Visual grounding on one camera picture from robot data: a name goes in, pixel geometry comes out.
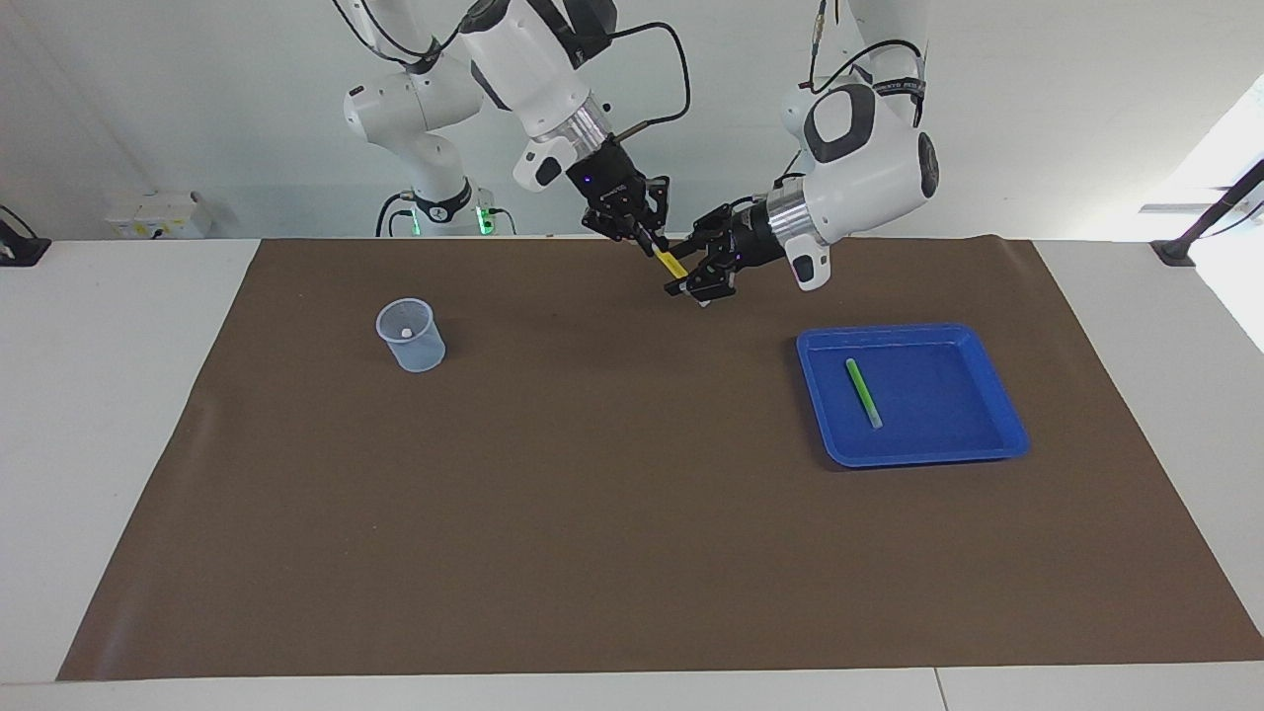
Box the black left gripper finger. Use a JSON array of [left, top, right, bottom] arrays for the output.
[[681, 205, 737, 263], [664, 259, 740, 302]]

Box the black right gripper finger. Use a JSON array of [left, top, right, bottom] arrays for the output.
[[583, 205, 650, 245], [640, 178, 672, 256]]

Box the yellow pen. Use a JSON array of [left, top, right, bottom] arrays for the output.
[[652, 247, 712, 307]]

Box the green pen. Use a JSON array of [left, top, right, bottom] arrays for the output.
[[845, 357, 884, 430]]

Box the blue plastic tray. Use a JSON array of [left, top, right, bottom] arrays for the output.
[[796, 323, 1032, 469]]

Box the clear plastic measuring cup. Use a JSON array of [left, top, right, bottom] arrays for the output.
[[375, 298, 446, 373]]

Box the brown table mat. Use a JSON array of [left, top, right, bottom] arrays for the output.
[[56, 237, 1264, 682]]

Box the black stand with pole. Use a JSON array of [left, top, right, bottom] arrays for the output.
[[1150, 158, 1264, 268]]

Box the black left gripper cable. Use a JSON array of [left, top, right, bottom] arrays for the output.
[[808, 0, 931, 100]]

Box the black arm base cable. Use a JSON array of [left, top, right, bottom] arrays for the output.
[[375, 191, 416, 238]]

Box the white wall socket box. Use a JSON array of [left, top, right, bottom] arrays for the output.
[[106, 191, 208, 240]]

